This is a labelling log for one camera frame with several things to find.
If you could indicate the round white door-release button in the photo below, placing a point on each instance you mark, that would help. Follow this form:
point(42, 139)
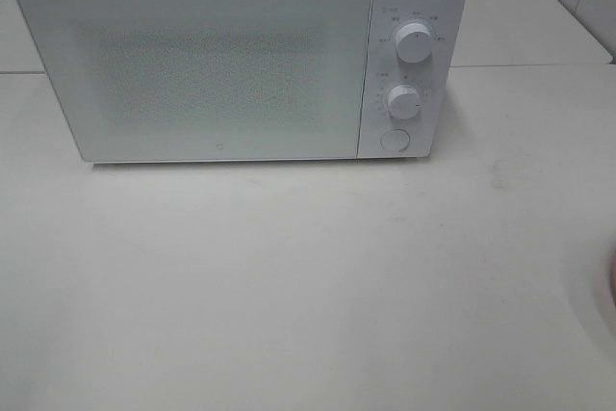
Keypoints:
point(396, 141)

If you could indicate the pink round plate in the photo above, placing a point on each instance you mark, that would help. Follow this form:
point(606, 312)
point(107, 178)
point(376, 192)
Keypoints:
point(607, 277)

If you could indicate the white microwave door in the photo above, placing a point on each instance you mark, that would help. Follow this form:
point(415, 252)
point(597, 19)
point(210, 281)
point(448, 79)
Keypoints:
point(198, 80)

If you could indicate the lower white timer knob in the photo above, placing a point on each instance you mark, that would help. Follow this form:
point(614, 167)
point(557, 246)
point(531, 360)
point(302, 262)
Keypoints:
point(403, 102)

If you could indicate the upper white power knob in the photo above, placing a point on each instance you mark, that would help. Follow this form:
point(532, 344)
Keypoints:
point(413, 41)

